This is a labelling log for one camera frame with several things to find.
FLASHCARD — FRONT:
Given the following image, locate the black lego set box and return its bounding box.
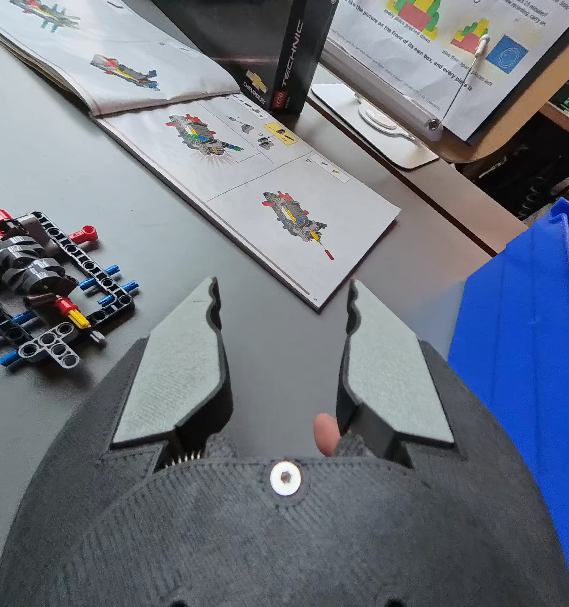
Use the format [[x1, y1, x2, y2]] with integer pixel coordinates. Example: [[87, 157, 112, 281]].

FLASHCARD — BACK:
[[149, 0, 340, 114]]

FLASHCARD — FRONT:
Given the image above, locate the blue plastic storage bin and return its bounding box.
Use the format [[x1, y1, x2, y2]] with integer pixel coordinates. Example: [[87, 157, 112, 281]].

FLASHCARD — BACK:
[[448, 198, 569, 603]]

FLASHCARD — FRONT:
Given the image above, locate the lego instruction booklet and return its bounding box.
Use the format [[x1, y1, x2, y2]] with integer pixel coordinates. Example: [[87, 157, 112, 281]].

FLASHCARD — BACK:
[[0, 0, 401, 311]]

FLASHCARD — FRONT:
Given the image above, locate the person's right hand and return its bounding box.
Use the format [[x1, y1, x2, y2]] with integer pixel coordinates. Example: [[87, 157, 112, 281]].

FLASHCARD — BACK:
[[313, 412, 342, 458]]

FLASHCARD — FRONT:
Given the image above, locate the lego engine frame assembly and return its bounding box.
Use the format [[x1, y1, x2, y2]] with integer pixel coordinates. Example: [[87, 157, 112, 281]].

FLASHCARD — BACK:
[[0, 201, 140, 371]]

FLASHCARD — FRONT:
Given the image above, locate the wooden sign backing board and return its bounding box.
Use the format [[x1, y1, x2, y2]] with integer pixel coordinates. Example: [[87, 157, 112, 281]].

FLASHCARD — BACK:
[[436, 24, 569, 164]]

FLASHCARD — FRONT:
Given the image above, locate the grey T-shaped lego beam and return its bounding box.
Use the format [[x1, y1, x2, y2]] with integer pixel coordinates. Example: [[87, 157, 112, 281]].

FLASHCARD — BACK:
[[19, 322, 82, 370]]

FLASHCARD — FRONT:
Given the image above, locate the wooden storage shelf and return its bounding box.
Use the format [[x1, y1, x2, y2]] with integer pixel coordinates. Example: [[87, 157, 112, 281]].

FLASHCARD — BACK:
[[474, 62, 569, 224]]

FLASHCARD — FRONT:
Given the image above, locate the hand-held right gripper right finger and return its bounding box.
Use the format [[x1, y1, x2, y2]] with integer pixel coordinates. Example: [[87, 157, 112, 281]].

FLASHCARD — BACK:
[[336, 279, 456, 459]]

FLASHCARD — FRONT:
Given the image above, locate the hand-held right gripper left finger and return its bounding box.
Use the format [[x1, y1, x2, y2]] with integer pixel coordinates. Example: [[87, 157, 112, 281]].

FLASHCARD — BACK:
[[110, 277, 234, 449]]

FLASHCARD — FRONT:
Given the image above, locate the paper sign in acrylic holder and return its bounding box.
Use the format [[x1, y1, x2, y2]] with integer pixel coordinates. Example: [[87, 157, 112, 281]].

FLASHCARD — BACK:
[[329, 0, 569, 143]]

